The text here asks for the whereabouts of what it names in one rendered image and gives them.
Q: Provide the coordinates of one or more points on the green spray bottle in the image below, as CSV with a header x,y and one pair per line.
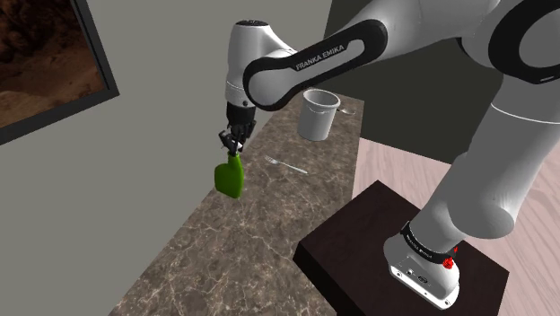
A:
x,y
229,177

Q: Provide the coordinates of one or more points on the black framed brown wall picture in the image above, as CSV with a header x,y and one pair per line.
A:
x,y
39,61

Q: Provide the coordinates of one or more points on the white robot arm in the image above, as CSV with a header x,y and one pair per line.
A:
x,y
503,175

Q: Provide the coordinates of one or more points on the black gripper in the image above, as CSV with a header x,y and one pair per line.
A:
x,y
240,114

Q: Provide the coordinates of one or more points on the silver spoon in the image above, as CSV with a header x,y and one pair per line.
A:
x,y
348,111

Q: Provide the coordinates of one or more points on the dark brown robot stand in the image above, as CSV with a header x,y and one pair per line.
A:
x,y
350,245

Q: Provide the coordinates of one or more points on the silver fork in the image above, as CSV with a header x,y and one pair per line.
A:
x,y
286,165

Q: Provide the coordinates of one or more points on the white bucket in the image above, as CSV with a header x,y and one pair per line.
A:
x,y
317,116

